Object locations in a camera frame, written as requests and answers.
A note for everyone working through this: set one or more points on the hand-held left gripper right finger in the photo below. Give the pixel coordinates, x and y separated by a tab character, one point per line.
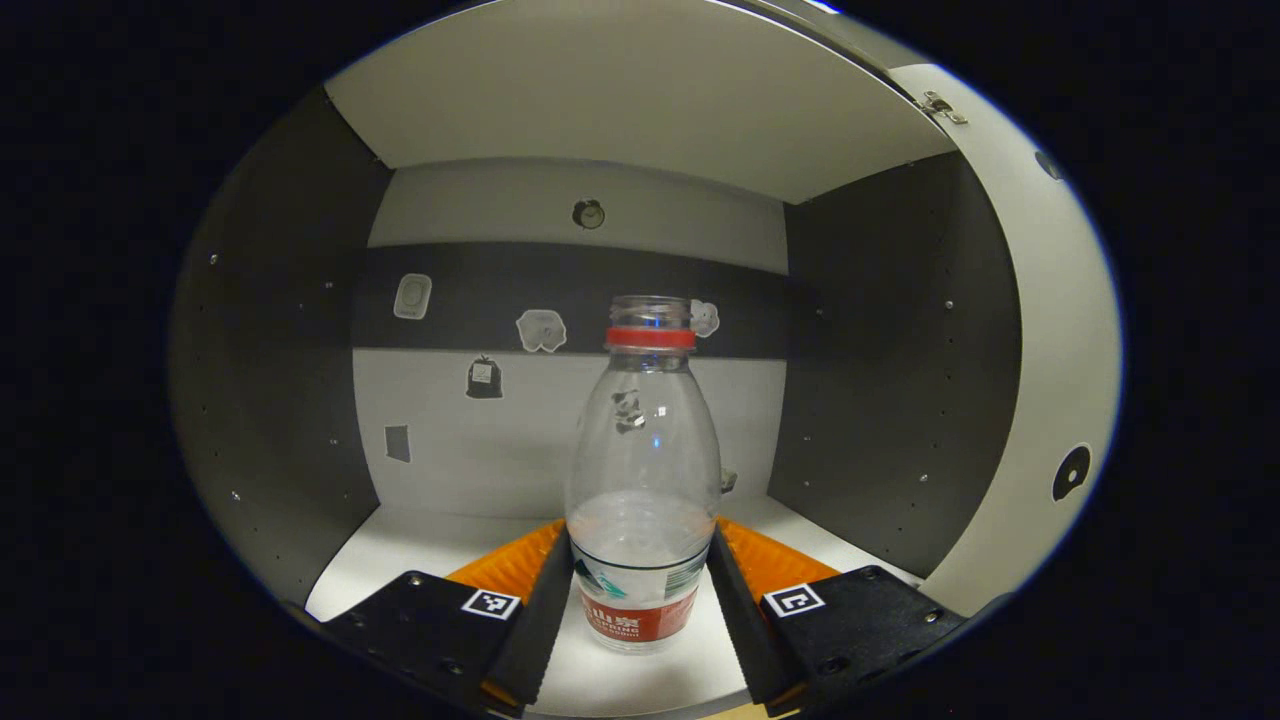
735	620

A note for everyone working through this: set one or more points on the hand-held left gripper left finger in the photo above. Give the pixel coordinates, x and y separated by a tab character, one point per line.
540	630

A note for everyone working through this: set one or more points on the clear plastic bottle red label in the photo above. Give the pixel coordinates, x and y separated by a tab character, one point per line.
640	470

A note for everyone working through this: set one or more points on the white cabinet shelf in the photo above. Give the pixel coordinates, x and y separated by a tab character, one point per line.
640	90
400	550

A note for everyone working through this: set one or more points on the white and grey cabinet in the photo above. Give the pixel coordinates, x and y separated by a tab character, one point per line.
270	350

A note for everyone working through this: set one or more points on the white cabinet door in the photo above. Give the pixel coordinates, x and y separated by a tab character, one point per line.
1050	330

